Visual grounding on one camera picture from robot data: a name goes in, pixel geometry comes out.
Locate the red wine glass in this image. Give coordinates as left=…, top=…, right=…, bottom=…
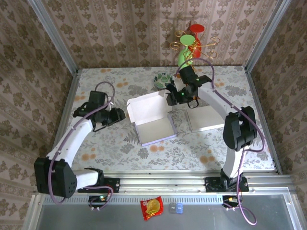
left=188, top=23, right=207, bottom=59

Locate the aluminium frame post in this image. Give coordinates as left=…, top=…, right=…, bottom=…
left=246, top=0, right=292, bottom=72
left=27, top=0, right=79, bottom=74

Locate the green wine glass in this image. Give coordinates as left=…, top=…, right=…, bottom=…
left=177, top=34, right=196, bottom=69

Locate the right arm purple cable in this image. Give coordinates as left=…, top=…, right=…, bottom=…
left=176, top=57, right=266, bottom=226

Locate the aluminium table side rail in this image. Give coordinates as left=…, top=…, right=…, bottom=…
left=244, top=66, right=283, bottom=173
left=53, top=69, right=81, bottom=147

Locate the gold wire cup stand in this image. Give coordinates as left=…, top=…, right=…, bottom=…
left=169, top=30, right=218, bottom=60

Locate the flat white cardboard sheet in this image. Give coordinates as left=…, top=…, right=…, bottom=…
left=186, top=99, right=227, bottom=133

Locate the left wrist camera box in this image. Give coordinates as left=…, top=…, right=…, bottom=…
left=88, top=90, right=109, bottom=106

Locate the red snack packet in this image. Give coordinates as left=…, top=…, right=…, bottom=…
left=140, top=195, right=165, bottom=221

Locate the green leaf pattern bowl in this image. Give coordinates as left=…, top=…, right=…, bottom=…
left=153, top=72, right=174, bottom=89

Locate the white paper box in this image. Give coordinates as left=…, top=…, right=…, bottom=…
left=126, top=90, right=178, bottom=147

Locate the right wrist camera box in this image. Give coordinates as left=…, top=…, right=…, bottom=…
left=179, top=66, right=196, bottom=84

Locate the grey metal tray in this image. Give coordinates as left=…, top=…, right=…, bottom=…
left=23, top=193, right=307, bottom=230

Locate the floral tablecloth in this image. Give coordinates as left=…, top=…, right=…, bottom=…
left=69, top=66, right=275, bottom=172

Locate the small black controller board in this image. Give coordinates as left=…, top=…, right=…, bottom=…
left=222, top=195, right=243, bottom=208
left=88, top=195, right=113, bottom=208

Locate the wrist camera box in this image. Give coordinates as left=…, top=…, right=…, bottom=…
left=179, top=66, right=196, bottom=84
left=88, top=90, right=109, bottom=106

